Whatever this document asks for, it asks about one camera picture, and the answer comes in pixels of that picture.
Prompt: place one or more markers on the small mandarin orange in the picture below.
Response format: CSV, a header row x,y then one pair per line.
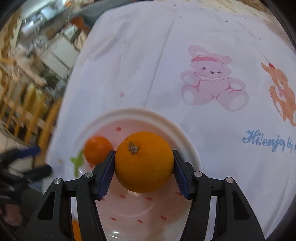
x,y
96,150

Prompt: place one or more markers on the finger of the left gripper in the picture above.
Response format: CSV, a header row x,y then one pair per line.
x,y
14,154
32,175

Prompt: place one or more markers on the wooden rack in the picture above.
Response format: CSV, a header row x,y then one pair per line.
x,y
29,106

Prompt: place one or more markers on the large orange with stem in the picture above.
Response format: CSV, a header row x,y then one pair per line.
x,y
144,162

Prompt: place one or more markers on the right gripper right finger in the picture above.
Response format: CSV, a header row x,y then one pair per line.
x,y
235,219

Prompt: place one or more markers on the white cartoon bedsheet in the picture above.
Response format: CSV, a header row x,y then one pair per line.
x,y
227,79

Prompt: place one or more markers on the white kitchen cabinets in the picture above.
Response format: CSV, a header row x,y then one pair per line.
x,y
60,56

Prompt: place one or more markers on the pink strawberry pattern plate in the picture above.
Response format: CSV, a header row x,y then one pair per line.
x,y
143,201

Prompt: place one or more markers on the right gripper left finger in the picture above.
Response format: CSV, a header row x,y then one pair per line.
x,y
52,219

